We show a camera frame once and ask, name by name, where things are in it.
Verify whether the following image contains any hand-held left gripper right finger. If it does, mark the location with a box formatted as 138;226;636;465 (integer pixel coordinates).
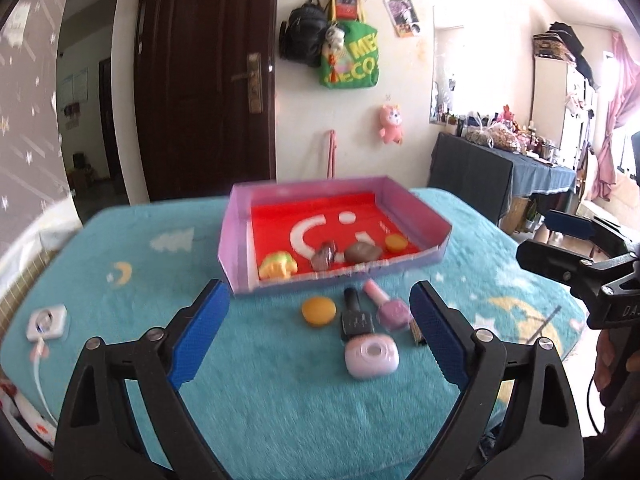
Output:
409;280;586;480

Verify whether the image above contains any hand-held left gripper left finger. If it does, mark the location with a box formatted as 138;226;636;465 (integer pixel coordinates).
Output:
53;279;231;480

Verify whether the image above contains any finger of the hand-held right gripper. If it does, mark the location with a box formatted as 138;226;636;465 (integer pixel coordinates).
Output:
515;239;640;307
544;210;640;262

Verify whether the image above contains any pink nail polish bottle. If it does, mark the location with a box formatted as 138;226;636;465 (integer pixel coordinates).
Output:
362;280;413;331

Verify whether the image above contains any white rounded case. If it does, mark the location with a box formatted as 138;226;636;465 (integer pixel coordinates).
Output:
344;336;400;380

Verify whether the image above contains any black nail polish bottle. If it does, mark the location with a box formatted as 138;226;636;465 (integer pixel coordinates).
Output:
340;287;375;343

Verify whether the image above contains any purple cardboard box red inside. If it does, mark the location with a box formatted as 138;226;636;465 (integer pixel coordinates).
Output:
217;175;453;297

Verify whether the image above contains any green yellow toy figure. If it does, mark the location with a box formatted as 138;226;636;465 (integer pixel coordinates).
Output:
258;252;298;281

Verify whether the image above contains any brown rounded case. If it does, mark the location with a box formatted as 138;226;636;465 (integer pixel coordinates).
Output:
343;241;381;263

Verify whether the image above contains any glittery bottle with red cap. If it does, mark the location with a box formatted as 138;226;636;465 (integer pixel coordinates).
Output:
310;241;340;271

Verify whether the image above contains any person's right forearm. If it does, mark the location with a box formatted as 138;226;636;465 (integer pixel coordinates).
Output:
582;390;640;480

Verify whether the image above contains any person's right hand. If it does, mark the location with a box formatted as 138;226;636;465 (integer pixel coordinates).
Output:
594;329;636;401

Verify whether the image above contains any wicker basket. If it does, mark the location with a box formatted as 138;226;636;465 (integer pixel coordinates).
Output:
500;195;530;233

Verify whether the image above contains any teal moon star blanket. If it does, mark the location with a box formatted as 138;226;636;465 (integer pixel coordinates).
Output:
0;187;588;480

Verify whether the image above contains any table with dark cloth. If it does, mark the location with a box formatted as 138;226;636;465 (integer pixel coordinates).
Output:
428;132;577;226

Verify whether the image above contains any cluster of bottles and bags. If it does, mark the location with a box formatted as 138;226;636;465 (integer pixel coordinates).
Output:
440;105;566;166

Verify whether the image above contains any white wardrobe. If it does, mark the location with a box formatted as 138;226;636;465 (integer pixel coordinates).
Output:
530;55;600;161

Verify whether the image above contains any pink curtain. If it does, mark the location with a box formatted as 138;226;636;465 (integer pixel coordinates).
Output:
587;30;640;201

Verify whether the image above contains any black clothing pile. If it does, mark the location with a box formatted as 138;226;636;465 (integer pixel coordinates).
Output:
547;21;601;88

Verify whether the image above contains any leopard print storage box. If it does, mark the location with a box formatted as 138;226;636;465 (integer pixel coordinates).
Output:
532;32;576;61

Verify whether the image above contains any white red printed cloth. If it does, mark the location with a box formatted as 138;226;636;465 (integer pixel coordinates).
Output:
0;375;56;461

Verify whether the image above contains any pink plush toy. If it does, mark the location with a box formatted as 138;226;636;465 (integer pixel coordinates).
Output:
377;104;406;146

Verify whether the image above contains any dark brown wooden door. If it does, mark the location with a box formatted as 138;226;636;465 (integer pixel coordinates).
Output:
134;0;280;203

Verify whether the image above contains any green tote bag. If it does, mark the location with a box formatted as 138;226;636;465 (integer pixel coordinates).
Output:
319;21;381;90

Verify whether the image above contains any red tassel ornament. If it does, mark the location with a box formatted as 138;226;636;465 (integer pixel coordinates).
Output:
322;50;351;83

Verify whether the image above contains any black backpack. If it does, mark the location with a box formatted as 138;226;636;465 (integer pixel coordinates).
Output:
279;0;328;68

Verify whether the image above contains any red yellow hanging bag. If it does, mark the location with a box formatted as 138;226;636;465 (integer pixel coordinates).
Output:
330;0;363;23

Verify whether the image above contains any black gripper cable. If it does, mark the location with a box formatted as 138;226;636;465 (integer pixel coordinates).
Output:
588;374;604;437

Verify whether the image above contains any white charging cable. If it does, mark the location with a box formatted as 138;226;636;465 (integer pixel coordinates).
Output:
29;340;58;425

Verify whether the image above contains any tall wall mirror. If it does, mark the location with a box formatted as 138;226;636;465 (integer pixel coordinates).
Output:
429;6;478;126

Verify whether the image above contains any brass door handle plate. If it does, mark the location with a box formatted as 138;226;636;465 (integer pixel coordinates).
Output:
231;52;263;113

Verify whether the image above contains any wall photo poster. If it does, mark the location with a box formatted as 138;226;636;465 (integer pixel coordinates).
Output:
384;0;422;38

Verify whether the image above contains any white wall notice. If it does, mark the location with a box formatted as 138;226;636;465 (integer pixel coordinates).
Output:
59;67;90;106

